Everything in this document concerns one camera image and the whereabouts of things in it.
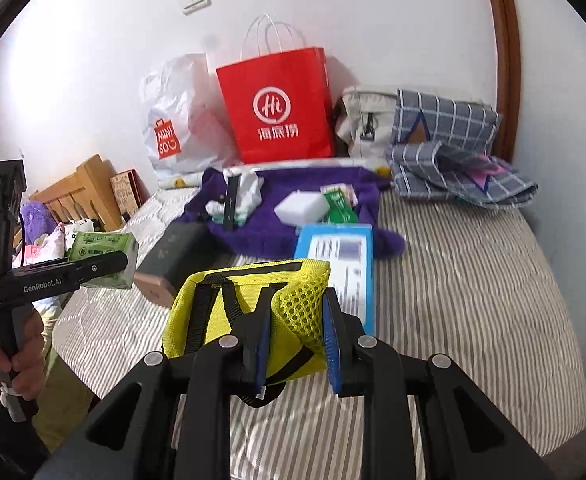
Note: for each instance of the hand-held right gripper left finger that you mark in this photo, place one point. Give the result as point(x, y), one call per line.
point(260, 355)

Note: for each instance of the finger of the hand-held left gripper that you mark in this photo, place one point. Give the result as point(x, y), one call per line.
point(103, 264)

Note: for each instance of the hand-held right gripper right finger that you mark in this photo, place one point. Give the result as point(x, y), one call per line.
point(332, 340)

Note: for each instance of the light green tissue packet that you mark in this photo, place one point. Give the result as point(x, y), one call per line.
point(105, 247)

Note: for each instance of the dark rectangular tea box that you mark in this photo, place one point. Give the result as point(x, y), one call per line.
point(173, 260)

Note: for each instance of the blue tissue pack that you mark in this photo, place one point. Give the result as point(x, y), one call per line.
point(338, 260)

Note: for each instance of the white sock mint cuff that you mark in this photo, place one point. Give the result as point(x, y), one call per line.
point(215, 208)
point(250, 190)

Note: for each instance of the dark green plastic packet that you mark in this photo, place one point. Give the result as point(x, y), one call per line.
point(338, 210)

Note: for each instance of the white rectangular box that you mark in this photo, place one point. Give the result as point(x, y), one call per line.
point(300, 207)

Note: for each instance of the black bar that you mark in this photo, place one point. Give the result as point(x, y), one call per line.
point(232, 205)

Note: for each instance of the person's left hand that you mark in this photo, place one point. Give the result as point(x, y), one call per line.
point(28, 345)

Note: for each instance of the purple plush toy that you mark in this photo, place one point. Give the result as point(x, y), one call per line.
point(37, 220)

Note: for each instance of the floral pillow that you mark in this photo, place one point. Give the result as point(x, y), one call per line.
point(75, 230)

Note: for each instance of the wooden headboard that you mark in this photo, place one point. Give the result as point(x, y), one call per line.
point(83, 195)

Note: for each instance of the patterned hardcover book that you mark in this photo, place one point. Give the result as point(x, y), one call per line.
point(129, 191)

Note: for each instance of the purple towel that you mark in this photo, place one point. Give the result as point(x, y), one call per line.
point(268, 240)

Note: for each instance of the striped bed mattress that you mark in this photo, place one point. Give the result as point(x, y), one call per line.
point(473, 285)

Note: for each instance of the white plastic shopping bag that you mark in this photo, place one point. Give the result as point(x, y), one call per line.
point(183, 110)

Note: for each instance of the grey checked cloth bag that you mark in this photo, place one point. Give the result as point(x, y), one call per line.
point(453, 160)

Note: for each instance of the beige backpack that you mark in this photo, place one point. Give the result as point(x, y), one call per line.
point(368, 120)

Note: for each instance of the red paper bag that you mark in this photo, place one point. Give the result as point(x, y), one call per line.
point(278, 105)

